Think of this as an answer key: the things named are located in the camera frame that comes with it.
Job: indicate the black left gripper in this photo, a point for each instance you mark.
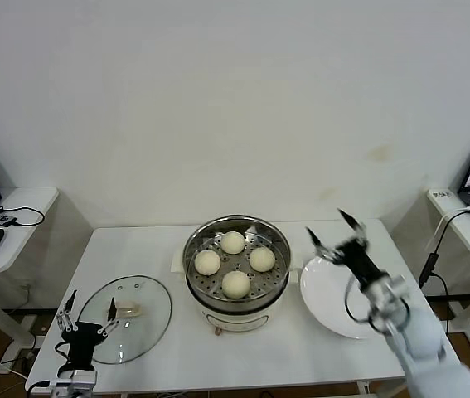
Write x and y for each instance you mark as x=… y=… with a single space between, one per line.
x=83 y=342

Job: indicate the white side desk with mouse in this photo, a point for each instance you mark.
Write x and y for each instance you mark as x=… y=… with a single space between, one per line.
x=27 y=199

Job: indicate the round white plate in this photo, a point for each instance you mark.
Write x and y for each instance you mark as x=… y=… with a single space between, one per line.
x=326 y=298

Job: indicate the perforated steel steamer basket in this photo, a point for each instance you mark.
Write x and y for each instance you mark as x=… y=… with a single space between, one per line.
x=201 y=234

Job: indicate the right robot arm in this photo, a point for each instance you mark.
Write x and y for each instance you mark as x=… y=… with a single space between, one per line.
x=421 y=336

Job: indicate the small black hub box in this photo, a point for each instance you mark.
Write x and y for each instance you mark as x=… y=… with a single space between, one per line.
x=3 y=220

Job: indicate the white steamed baozi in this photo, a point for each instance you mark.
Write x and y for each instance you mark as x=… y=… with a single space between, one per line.
x=235 y=284
x=207 y=262
x=232 y=243
x=262 y=260

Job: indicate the cream electric cooking pot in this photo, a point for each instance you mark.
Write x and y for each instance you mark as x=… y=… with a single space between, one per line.
x=238 y=321

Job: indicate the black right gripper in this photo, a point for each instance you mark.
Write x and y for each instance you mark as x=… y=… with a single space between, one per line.
x=357 y=259

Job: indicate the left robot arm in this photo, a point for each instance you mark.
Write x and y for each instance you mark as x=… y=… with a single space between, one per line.
x=73 y=383

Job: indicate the round glass pot lid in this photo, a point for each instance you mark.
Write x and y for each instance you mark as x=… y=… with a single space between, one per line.
x=143 y=298

